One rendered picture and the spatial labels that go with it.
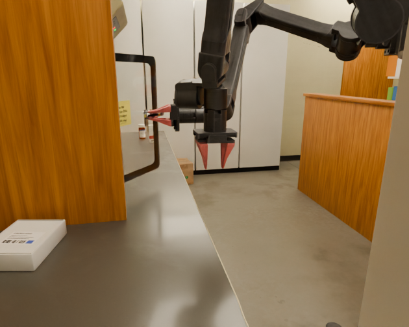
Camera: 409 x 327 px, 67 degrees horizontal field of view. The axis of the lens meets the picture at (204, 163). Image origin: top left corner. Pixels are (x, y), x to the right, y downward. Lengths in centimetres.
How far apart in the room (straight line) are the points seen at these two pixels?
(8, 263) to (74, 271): 13
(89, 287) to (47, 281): 9
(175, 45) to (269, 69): 125
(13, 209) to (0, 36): 42
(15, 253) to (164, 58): 347
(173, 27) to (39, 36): 329
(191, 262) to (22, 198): 47
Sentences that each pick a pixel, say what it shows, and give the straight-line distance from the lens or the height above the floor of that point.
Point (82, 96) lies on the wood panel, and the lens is 83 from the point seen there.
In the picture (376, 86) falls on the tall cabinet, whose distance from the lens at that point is 574.
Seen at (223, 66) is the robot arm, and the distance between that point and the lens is 72.
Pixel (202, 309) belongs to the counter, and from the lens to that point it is 59.
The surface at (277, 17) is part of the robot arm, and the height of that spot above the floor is 153.
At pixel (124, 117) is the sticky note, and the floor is 120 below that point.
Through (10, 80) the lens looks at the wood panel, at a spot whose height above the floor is 131.
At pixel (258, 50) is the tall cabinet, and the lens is 429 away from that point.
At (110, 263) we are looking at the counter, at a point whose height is 94.
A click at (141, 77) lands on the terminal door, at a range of 107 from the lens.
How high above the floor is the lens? 132
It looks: 16 degrees down
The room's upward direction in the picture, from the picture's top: straight up
